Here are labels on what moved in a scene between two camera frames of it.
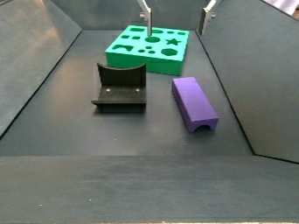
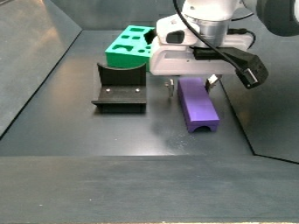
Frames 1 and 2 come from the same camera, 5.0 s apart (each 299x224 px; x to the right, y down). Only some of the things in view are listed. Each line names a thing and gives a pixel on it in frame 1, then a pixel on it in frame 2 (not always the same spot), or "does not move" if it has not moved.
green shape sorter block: (160, 51) does not move
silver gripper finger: (147, 10) → (169, 85)
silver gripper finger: (205, 17) → (211, 80)
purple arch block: (193, 105) does not move
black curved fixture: (121, 88) does not move
